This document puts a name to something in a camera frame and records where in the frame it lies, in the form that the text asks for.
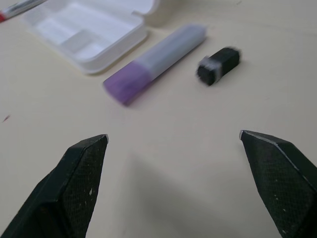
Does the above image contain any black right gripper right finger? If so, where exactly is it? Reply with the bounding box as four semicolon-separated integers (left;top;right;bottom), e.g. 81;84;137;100
239;129;317;238

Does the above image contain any purple and white highlighter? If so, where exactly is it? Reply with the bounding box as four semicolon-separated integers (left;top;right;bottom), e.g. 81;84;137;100
103;23;208;107

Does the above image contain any red and white pen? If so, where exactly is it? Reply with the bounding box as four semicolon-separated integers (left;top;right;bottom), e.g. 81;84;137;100
0;0;48;23

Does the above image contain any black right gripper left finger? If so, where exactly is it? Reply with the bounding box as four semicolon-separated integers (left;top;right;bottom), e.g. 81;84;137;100
0;134;109;238

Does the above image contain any white plastic case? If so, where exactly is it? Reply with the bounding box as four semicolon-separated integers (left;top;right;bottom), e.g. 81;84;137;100
21;0;161;76

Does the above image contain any black eraser with white sleeve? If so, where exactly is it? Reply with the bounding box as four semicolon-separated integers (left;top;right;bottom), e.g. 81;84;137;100
197;47;242;87

